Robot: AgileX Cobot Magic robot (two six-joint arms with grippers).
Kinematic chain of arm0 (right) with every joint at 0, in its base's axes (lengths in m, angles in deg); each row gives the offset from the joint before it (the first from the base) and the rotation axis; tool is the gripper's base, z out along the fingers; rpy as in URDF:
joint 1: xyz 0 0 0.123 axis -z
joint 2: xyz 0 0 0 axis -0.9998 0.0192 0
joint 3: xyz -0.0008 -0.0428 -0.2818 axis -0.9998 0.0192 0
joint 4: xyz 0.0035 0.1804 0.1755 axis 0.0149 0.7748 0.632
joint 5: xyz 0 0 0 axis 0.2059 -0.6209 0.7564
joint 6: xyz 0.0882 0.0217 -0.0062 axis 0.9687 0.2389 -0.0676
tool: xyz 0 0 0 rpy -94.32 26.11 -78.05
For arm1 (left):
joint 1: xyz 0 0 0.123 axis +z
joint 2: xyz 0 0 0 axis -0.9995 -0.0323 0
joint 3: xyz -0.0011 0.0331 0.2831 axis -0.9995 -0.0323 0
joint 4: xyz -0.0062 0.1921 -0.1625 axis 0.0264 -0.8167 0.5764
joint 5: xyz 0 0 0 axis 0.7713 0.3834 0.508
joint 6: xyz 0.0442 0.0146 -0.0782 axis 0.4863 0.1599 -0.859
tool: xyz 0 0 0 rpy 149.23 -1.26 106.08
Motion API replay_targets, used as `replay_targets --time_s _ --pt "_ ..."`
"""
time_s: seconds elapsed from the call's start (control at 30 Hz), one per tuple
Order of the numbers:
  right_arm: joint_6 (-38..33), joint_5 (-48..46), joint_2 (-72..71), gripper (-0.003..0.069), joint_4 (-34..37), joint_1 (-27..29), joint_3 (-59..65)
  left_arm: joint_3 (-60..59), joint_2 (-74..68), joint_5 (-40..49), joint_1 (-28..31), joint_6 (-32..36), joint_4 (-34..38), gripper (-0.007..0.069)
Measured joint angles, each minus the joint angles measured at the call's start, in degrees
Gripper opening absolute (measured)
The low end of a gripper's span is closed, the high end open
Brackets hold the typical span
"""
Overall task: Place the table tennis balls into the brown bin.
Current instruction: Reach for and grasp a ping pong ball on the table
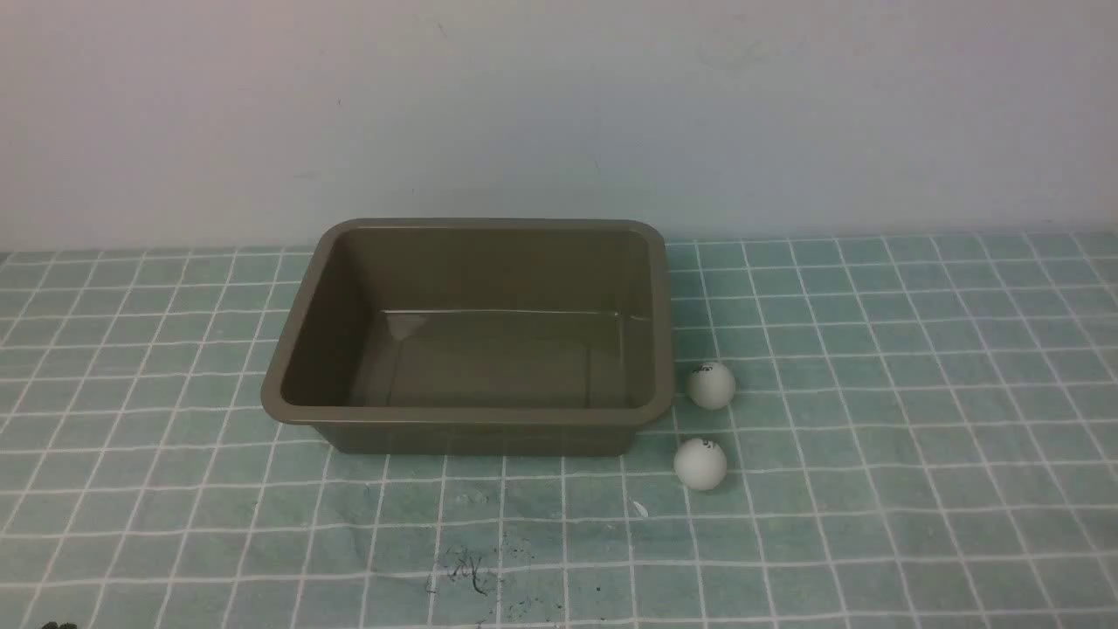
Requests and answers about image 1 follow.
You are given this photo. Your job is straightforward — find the green checkered tablecloth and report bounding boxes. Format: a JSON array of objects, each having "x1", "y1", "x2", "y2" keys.
[{"x1": 1, "y1": 232, "x2": 1117, "y2": 628}]

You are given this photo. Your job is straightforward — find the brown plastic bin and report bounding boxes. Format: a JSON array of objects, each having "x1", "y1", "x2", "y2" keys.
[{"x1": 260, "y1": 218, "x2": 675, "y2": 457}]

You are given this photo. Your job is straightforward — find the white ping-pong ball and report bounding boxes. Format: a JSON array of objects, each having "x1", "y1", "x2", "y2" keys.
[
  {"x1": 673, "y1": 438, "x2": 729, "y2": 490},
  {"x1": 684, "y1": 362, "x2": 737, "y2": 411}
]

